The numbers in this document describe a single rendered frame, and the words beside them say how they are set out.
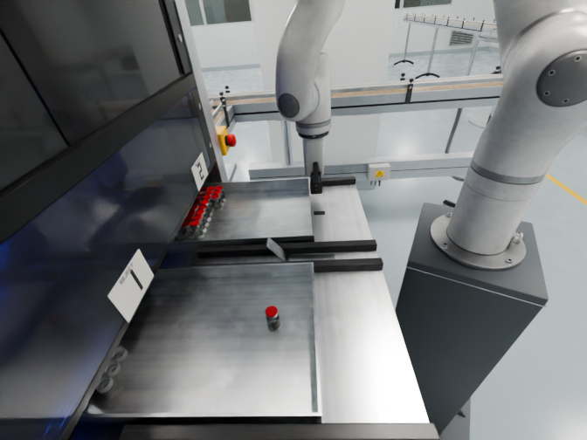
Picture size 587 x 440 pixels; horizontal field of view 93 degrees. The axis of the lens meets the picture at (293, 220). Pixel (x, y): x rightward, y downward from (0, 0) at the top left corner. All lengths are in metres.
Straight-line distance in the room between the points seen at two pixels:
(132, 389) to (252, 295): 0.23
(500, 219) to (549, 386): 1.14
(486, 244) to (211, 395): 0.58
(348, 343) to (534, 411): 1.19
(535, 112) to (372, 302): 0.37
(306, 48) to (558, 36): 0.34
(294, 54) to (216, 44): 8.39
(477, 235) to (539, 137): 0.22
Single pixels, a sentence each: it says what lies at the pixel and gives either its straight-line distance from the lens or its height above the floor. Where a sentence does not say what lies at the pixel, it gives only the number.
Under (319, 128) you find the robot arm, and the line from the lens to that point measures 0.66.
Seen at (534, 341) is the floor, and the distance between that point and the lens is 1.81.
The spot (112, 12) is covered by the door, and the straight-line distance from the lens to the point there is 0.55.
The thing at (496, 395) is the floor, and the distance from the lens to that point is 1.58.
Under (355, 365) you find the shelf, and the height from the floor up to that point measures 0.88.
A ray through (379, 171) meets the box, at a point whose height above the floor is 0.52.
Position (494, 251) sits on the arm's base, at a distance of 0.73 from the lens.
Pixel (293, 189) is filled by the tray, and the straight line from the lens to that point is 0.84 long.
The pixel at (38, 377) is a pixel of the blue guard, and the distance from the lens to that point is 0.38.
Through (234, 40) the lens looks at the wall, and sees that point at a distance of 8.82.
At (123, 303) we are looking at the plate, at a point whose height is 1.02.
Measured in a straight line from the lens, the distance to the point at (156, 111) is 0.57.
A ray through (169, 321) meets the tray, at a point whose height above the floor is 0.88.
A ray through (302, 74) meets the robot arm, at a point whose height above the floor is 1.22.
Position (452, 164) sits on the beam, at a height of 0.51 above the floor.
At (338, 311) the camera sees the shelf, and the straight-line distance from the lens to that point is 0.53.
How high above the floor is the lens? 1.32
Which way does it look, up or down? 38 degrees down
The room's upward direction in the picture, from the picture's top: 5 degrees counter-clockwise
